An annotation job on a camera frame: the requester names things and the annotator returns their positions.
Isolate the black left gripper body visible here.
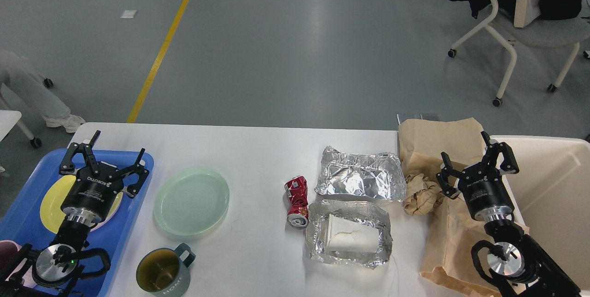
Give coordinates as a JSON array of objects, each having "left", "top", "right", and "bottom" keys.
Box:
[{"left": 61, "top": 162, "right": 124, "bottom": 224}]

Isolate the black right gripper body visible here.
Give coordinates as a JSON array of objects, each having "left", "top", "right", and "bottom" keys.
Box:
[{"left": 460, "top": 163, "right": 514, "bottom": 222}]

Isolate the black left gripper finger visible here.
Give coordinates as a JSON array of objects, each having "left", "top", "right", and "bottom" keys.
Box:
[
  {"left": 110, "top": 148, "right": 150, "bottom": 199},
  {"left": 59, "top": 130, "right": 101, "bottom": 176}
]

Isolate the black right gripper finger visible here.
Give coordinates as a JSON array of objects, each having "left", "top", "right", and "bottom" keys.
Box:
[
  {"left": 480, "top": 131, "right": 520, "bottom": 176},
  {"left": 436, "top": 152, "right": 463, "bottom": 200}
]

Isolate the light green plate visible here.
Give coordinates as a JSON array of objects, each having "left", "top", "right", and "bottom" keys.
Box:
[{"left": 153, "top": 167, "right": 230, "bottom": 237}]

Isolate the teal mug yellow inside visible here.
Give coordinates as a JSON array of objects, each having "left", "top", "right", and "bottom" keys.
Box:
[{"left": 136, "top": 243, "right": 196, "bottom": 297}]

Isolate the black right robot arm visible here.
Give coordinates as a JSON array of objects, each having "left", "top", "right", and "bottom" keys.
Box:
[{"left": 436, "top": 131, "right": 581, "bottom": 297}]

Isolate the crumpled brown paper ball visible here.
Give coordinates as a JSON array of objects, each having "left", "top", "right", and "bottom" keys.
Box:
[{"left": 403, "top": 174, "right": 445, "bottom": 216}]

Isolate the yellow plate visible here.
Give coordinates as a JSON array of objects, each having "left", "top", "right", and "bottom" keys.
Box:
[{"left": 40, "top": 175, "right": 123, "bottom": 233}]

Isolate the lower brown paper bag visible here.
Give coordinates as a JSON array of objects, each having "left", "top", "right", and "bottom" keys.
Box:
[{"left": 419, "top": 191, "right": 531, "bottom": 297}]

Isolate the brown paper bag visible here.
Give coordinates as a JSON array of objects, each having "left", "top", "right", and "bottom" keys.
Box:
[
  {"left": 419, "top": 191, "right": 531, "bottom": 297},
  {"left": 399, "top": 118, "right": 485, "bottom": 181}
]

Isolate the upper brown paper bag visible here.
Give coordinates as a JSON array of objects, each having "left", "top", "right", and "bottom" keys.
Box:
[{"left": 399, "top": 118, "right": 485, "bottom": 181}]

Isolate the beige plastic bin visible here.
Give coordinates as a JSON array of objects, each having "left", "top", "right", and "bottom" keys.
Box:
[{"left": 496, "top": 136, "right": 590, "bottom": 297}]

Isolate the crumpled aluminium foil sheet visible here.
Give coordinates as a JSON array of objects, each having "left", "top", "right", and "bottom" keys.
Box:
[{"left": 314, "top": 146, "right": 407, "bottom": 201}]

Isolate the blue plastic tray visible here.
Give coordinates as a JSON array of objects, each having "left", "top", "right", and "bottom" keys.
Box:
[{"left": 0, "top": 148, "right": 154, "bottom": 297}]

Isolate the grey floor plate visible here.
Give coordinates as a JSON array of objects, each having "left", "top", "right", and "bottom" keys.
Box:
[{"left": 396, "top": 113, "right": 443, "bottom": 125}]

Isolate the white chair at left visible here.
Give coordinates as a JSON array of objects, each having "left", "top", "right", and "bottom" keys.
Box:
[{"left": 0, "top": 81, "right": 42, "bottom": 149}]

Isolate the pink ribbed cup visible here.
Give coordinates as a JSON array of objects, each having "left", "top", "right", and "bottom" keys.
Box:
[{"left": 0, "top": 240, "right": 22, "bottom": 270}]

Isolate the white paper cup lying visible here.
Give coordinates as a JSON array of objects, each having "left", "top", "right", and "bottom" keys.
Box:
[{"left": 324, "top": 214, "right": 380, "bottom": 253}]

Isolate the aluminium foil tray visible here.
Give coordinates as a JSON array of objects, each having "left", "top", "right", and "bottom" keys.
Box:
[{"left": 306, "top": 200, "right": 393, "bottom": 269}]

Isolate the grey white office chair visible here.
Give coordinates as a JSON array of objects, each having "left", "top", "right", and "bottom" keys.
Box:
[{"left": 448, "top": 0, "right": 589, "bottom": 107}]

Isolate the crushed red soda can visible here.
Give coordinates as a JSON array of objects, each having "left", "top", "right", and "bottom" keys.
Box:
[{"left": 284, "top": 176, "right": 308, "bottom": 230}]

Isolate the white paper scrap on floor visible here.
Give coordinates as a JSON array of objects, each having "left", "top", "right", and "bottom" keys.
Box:
[{"left": 120, "top": 9, "right": 138, "bottom": 19}]

